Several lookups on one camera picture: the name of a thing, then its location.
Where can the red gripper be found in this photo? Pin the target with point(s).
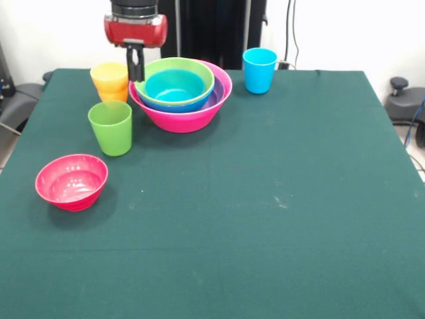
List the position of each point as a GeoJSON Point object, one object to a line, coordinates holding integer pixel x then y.
{"type": "Point", "coordinates": [136, 31]}

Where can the small translucent blue bowl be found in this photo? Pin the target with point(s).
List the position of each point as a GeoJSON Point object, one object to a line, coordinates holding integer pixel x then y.
{"type": "Point", "coordinates": [176, 86]}

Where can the large blue bowl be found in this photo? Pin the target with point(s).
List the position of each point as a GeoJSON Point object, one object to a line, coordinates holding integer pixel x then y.
{"type": "Point", "coordinates": [186, 107]}

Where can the green bowl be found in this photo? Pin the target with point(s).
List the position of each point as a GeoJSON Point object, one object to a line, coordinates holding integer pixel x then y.
{"type": "Point", "coordinates": [207, 78]}

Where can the large pink bowl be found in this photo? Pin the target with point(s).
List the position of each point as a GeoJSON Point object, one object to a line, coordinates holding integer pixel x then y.
{"type": "Point", "coordinates": [189, 123]}

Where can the purple bowl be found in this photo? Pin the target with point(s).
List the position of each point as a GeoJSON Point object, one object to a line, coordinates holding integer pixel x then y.
{"type": "Point", "coordinates": [217, 96]}

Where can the small pink bowl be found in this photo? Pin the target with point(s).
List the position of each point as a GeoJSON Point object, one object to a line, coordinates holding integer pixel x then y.
{"type": "Point", "coordinates": [71, 182]}

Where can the yellow cup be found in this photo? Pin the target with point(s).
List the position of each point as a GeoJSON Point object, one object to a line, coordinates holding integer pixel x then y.
{"type": "Point", "coordinates": [109, 74]}

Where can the orange cup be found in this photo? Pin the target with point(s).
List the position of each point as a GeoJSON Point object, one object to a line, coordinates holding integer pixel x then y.
{"type": "Point", "coordinates": [113, 97]}

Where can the green cup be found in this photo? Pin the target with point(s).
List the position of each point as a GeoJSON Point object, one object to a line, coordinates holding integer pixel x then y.
{"type": "Point", "coordinates": [111, 136]}

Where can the blue cup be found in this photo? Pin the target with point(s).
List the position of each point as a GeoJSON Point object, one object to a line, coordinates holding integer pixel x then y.
{"type": "Point", "coordinates": [259, 76]}

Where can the dark green tablecloth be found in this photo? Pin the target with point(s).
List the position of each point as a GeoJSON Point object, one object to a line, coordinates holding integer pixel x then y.
{"type": "Point", "coordinates": [212, 266]}

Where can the grey pedestal foot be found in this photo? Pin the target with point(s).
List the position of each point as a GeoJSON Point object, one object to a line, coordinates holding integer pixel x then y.
{"type": "Point", "coordinates": [403, 106]}
{"type": "Point", "coordinates": [20, 99]}

